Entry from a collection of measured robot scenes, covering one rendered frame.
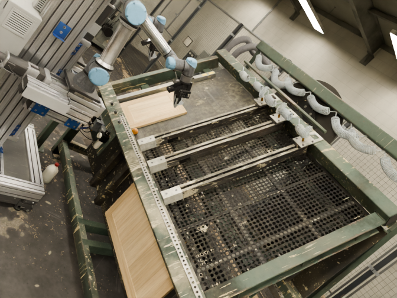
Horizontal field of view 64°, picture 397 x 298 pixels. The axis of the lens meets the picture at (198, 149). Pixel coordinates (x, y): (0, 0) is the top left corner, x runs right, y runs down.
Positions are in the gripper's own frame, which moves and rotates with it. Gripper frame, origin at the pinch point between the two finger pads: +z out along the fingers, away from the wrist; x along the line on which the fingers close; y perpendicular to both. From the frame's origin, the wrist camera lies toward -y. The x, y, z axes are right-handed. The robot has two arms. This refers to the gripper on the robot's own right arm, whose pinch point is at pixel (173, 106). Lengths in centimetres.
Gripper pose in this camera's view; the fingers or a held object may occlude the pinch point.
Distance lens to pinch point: 225.0
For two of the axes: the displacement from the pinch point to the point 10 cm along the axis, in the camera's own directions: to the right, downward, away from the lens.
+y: 8.5, -0.3, 5.3
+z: -3.2, 7.7, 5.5
